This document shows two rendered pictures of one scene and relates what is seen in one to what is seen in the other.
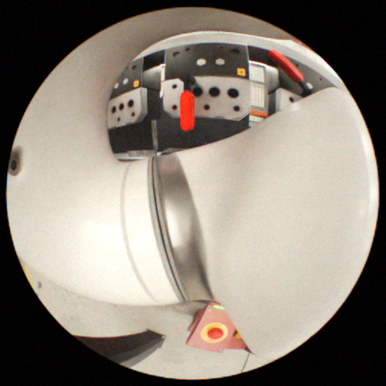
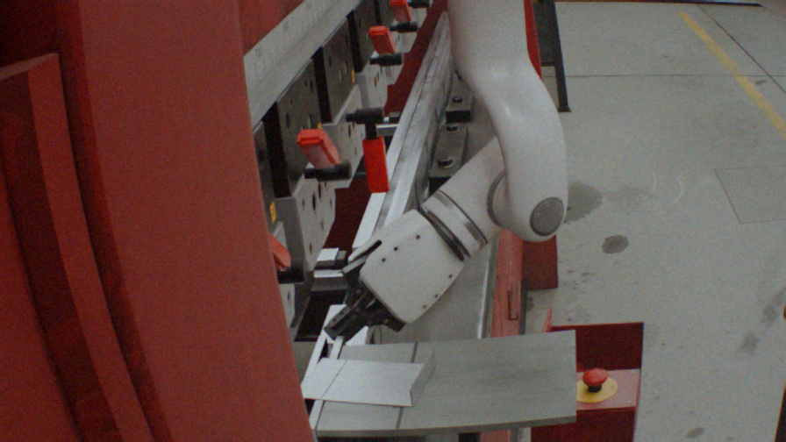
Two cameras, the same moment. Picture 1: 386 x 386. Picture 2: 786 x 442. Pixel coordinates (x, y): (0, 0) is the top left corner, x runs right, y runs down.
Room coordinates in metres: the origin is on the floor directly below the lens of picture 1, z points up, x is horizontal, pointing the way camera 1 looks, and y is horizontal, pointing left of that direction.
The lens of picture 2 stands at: (0.30, 1.09, 1.57)
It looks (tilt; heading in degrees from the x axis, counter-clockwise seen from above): 22 degrees down; 264
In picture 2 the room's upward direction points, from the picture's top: 8 degrees counter-clockwise
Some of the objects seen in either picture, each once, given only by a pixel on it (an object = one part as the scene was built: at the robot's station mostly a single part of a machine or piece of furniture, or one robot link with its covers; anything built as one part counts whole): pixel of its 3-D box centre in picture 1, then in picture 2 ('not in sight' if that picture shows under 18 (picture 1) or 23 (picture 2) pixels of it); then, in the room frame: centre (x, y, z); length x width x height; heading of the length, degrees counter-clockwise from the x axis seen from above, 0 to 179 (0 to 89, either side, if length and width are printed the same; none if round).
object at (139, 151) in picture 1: (139, 140); (292, 280); (0.31, 0.14, 1.13); 0.10 x 0.02 x 0.10; 74
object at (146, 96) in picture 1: (128, 95); (267, 165); (0.31, 0.16, 1.26); 0.15 x 0.09 x 0.17; 74
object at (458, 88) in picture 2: not in sight; (461, 96); (-0.14, -1.20, 0.89); 0.30 x 0.05 x 0.03; 74
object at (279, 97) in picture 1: (302, 102); (341, 58); (0.20, -0.22, 1.26); 0.15 x 0.09 x 0.17; 74
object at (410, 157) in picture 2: not in sight; (430, 103); (-0.04, -1.08, 0.92); 1.67 x 0.06 x 0.10; 74
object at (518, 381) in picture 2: not in sight; (454, 384); (0.16, 0.18, 1.00); 0.26 x 0.18 x 0.01; 164
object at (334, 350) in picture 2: not in sight; (318, 391); (0.30, 0.13, 0.99); 0.20 x 0.03 x 0.03; 74
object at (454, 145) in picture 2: not in sight; (450, 154); (-0.03, -0.81, 0.89); 0.30 x 0.05 x 0.03; 74
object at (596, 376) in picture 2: (214, 333); (595, 382); (-0.07, -0.06, 0.79); 0.04 x 0.04 x 0.04
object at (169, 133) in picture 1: (159, 127); not in sight; (0.86, 0.22, 1.12); 1.13 x 0.02 x 0.44; 74
